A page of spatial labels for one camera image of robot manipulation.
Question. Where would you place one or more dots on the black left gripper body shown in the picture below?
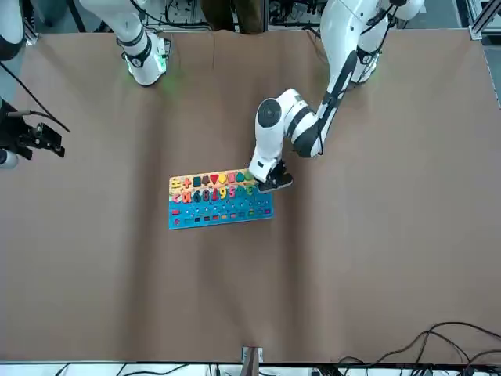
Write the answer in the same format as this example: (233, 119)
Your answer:
(276, 185)

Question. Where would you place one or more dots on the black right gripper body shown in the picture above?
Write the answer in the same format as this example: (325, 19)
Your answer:
(13, 131)

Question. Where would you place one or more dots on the colourful wooden toy board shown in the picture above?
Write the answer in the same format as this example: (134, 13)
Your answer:
(219, 211)

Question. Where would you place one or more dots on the orange number ten piece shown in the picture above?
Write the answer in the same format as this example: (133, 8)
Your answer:
(188, 196)

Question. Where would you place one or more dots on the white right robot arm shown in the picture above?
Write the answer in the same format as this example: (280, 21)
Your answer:
(145, 66)

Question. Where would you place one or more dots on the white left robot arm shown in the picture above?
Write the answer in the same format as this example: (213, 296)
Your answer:
(270, 141)

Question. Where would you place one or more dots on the green number three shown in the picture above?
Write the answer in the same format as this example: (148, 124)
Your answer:
(249, 190)

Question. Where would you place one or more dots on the green circle piece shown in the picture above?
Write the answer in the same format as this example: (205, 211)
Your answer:
(247, 177)

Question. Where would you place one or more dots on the teal number four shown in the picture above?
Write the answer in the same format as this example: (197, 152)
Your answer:
(241, 190)

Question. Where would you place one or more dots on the teal heart piece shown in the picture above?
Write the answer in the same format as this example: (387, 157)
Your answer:
(240, 177)

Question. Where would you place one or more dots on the pink number five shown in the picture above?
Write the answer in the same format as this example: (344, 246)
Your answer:
(233, 191)

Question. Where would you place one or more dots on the pink shape piece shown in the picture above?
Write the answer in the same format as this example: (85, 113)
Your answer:
(232, 178)

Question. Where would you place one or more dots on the yellow number six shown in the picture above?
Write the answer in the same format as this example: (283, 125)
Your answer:
(224, 192)

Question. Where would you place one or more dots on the yellow pentagon piece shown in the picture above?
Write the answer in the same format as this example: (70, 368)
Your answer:
(224, 179)

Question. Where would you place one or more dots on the red triangle piece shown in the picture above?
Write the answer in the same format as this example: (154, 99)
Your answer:
(215, 179)

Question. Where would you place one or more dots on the red number seven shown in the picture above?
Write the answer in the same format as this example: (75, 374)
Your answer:
(215, 193)

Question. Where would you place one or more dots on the purple number eight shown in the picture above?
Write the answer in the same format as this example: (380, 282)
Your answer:
(207, 194)

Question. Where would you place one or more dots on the teal square piece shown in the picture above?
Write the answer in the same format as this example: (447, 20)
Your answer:
(198, 181)

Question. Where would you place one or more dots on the teal number nine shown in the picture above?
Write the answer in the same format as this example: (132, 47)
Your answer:
(199, 195)

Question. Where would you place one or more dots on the orange plus sign piece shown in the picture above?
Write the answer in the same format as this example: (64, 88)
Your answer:
(187, 181)

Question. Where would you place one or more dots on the yellow equals sign piece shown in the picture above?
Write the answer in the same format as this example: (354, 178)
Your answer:
(175, 181)

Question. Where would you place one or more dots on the pink greater-than sign piece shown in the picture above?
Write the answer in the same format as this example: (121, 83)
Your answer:
(176, 197)

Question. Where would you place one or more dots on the person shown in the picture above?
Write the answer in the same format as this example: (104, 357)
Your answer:
(235, 15)

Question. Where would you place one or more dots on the aluminium frame rail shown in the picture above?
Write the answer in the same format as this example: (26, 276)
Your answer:
(483, 19)
(34, 39)

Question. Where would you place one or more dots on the aluminium frame post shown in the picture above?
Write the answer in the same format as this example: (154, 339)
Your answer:
(252, 360)

